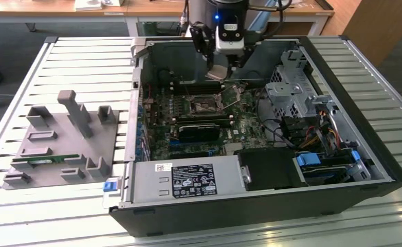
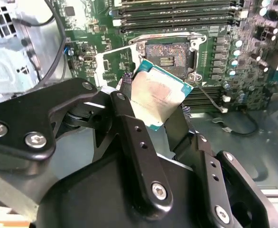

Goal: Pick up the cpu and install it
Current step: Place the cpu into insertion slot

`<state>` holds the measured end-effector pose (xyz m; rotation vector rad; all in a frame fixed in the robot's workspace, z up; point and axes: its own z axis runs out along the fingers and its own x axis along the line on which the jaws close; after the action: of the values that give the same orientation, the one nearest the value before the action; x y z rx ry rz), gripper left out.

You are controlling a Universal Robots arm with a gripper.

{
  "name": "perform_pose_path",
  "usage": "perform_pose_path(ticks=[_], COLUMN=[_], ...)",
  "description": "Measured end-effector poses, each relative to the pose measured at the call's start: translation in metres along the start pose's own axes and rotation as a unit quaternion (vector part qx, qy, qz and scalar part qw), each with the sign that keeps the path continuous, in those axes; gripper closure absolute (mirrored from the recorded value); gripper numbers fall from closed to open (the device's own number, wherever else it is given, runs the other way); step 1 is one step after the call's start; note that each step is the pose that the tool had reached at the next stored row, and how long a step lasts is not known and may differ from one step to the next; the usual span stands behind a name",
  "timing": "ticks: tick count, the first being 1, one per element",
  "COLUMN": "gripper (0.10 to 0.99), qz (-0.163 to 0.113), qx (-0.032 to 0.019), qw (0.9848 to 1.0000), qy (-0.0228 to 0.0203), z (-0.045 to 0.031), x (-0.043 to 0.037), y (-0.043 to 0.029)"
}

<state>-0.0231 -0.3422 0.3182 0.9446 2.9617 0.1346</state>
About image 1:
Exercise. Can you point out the green motherboard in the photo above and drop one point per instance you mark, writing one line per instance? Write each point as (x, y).
(252, 128)

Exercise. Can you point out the wooden cabinet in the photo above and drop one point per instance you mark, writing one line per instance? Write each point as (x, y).
(375, 25)

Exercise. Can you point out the black drive bay cover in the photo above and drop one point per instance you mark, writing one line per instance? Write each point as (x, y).
(269, 167)

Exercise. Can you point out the black PC case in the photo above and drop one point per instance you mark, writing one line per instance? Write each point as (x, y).
(221, 221)

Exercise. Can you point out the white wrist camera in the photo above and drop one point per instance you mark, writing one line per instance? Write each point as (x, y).
(230, 43)

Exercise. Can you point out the hard disk in blue carrier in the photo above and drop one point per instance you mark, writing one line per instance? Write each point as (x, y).
(309, 159)

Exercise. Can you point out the black graphics card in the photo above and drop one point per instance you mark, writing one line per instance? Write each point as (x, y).
(198, 133)

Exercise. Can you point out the green RAM stick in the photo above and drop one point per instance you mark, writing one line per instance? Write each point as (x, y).
(64, 156)

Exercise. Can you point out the grey parts rack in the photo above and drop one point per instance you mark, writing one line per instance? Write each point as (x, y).
(67, 146)

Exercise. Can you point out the blue case latch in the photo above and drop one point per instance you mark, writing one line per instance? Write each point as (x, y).
(109, 186)

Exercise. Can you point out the silver power supply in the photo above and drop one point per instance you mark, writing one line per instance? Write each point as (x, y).
(145, 185)

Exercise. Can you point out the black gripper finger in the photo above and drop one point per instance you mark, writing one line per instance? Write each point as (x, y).
(201, 38)
(242, 57)

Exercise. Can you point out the white box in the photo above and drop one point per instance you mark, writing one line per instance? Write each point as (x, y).
(88, 5)

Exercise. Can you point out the wooden desk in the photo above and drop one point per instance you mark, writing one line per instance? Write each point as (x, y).
(160, 11)
(32, 13)

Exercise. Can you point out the silver chipset heatsink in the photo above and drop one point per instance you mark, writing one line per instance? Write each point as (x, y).
(233, 149)

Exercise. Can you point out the silver CPU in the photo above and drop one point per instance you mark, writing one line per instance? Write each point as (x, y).
(217, 73)

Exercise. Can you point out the CPU socket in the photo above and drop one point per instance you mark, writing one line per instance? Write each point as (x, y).
(204, 106)

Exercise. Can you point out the metal disk bay cage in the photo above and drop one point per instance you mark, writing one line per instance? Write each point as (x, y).
(290, 90)

